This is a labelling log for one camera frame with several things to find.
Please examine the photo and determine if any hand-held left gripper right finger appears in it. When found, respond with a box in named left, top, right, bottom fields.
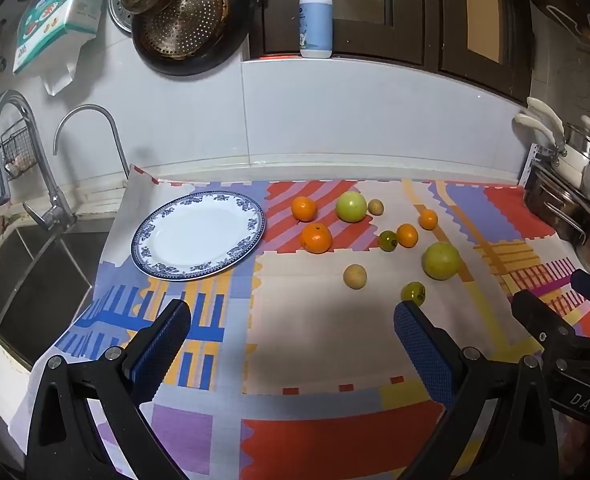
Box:
left=393, top=300, right=560, bottom=480

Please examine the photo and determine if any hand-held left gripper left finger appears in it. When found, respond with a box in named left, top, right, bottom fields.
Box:
left=26, top=298, right=192, bottom=480

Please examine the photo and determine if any green apple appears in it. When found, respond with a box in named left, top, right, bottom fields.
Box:
left=335, top=190, right=368, bottom=224
left=421, top=241, right=462, bottom=281

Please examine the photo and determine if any blue patterned white plate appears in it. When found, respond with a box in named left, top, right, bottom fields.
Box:
left=130, top=190, right=266, bottom=281

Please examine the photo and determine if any steel pot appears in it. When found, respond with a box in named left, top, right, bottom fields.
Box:
left=524, top=160, right=590, bottom=283

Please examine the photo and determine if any colourful patterned tablecloth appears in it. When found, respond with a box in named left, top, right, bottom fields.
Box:
left=7, top=164, right=590, bottom=480

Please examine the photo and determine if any steel sink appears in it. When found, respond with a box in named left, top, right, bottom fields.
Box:
left=0, top=220, right=116, bottom=366

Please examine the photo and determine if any large chrome faucet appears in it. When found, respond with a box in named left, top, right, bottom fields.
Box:
left=0, top=89, right=78, bottom=233

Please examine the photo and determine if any thin gooseneck faucet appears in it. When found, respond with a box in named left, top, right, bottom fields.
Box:
left=53, top=104, right=132, bottom=181

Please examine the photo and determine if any black frying pan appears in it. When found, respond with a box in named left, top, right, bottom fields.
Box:
left=131, top=0, right=252, bottom=77

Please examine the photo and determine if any perforated metal strainer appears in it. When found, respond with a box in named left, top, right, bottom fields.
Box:
left=140, top=0, right=231, bottom=61

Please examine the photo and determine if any blue white pump bottle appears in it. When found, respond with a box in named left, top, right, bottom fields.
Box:
left=298, top=0, right=334, bottom=59

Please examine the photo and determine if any tissue paper package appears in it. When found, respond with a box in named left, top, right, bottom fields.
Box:
left=13, top=0, right=114, bottom=97

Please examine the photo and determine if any wire basket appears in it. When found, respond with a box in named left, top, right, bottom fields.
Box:
left=0, top=127, right=38, bottom=178

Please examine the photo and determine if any dark wooden window frame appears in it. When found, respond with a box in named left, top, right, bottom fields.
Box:
left=247, top=0, right=536, bottom=106

